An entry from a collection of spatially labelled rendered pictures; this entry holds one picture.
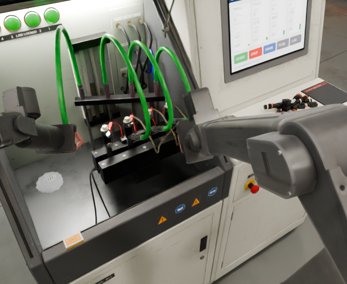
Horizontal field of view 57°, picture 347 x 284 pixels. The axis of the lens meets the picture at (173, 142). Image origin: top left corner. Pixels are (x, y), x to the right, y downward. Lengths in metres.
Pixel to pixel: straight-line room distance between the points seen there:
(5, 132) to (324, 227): 0.53
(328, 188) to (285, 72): 1.31
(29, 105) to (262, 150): 0.58
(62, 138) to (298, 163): 0.64
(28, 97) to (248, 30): 0.84
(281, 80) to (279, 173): 1.28
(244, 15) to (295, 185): 1.09
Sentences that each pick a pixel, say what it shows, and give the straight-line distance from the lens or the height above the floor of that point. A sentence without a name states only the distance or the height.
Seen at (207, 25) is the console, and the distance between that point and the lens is 1.17.
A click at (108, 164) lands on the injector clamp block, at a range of 1.11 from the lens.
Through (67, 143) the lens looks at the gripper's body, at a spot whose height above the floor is 1.26.
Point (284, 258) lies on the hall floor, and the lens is 2.11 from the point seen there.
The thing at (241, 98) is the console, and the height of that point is 1.03.
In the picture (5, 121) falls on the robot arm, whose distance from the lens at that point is 0.64.
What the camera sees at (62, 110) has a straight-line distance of 0.82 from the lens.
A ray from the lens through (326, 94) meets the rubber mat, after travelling 1.57.
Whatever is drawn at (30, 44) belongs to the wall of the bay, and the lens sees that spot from 1.19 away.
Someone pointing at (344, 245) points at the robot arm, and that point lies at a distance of 0.22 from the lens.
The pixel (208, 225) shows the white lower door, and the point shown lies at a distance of 1.32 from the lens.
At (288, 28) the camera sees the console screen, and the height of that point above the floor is 1.24.
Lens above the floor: 1.76
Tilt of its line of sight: 42 degrees down
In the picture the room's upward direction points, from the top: straight up
